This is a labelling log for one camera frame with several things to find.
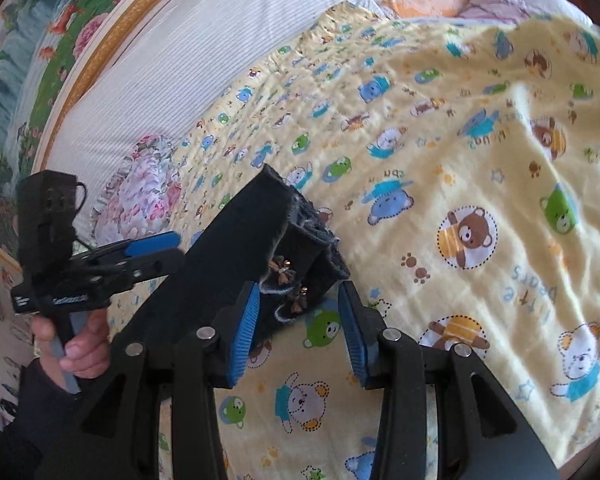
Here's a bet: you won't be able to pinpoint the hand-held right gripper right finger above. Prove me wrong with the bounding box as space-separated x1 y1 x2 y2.
337 280 562 480

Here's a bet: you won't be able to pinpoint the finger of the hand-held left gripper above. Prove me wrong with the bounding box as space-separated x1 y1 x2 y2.
77 231 181 267
72 249 186 292

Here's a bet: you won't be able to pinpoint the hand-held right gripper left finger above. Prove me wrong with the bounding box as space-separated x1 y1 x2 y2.
35 281 261 480

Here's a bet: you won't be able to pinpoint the dark navy pants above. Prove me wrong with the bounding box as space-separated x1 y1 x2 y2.
107 162 352 362

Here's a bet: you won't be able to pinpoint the person's left forearm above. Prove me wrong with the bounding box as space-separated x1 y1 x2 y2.
0 357 87 480

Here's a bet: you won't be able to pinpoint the person's left hand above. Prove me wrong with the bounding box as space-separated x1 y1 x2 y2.
31 309 112 382

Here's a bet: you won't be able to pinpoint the pink floral pillow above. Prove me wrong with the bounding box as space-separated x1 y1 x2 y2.
89 133 184 249

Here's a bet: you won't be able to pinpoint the white striped bed sheet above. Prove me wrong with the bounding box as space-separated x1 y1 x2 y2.
30 0 383 196

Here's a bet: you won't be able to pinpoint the yellow bear print blanket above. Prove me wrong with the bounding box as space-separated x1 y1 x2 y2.
105 2 600 480

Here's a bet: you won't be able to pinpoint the pale purple floral pillow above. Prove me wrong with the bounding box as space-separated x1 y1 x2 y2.
457 0 537 25

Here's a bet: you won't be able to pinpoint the white pillow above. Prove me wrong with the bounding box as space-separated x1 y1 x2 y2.
509 0 597 28

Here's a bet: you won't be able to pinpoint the floral landscape wall poster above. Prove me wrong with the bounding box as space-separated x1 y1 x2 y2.
0 0 167 253

